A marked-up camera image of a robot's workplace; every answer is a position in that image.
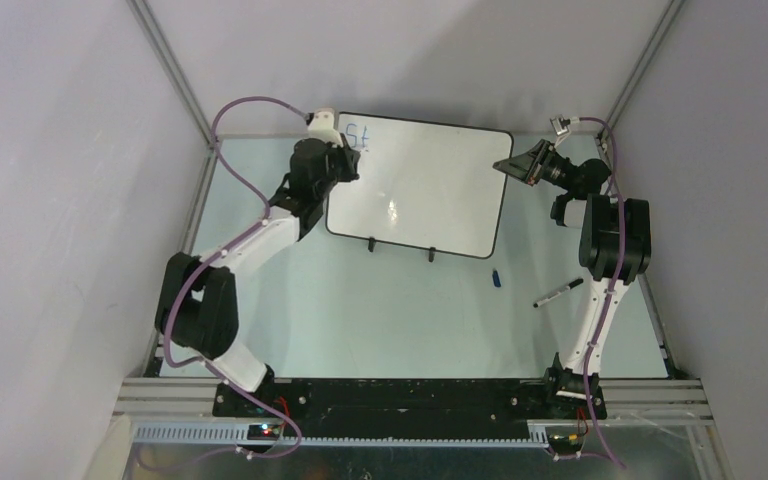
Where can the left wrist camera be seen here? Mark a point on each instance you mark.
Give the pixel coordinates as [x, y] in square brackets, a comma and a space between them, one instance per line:
[322, 125]

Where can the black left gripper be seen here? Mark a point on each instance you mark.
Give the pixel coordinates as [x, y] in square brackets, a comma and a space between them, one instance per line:
[349, 157]

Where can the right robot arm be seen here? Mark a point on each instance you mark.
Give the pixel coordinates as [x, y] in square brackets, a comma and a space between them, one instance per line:
[614, 249]

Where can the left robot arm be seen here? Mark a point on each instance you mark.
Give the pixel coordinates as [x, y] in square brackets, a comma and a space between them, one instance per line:
[198, 304]

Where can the white whiteboard black frame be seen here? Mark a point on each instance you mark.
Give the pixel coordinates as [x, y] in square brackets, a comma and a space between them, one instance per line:
[423, 185]

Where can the wire whiteboard stand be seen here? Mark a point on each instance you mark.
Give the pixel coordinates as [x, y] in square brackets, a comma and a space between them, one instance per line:
[430, 253]

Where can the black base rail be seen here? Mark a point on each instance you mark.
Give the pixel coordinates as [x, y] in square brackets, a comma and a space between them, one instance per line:
[403, 408]

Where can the grey cable duct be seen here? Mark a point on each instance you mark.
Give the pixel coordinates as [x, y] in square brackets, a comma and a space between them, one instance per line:
[244, 434]

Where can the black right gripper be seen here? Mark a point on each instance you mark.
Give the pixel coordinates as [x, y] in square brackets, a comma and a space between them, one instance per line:
[526, 166]

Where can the black marker pen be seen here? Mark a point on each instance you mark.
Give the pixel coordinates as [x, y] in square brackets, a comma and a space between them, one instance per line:
[551, 296]

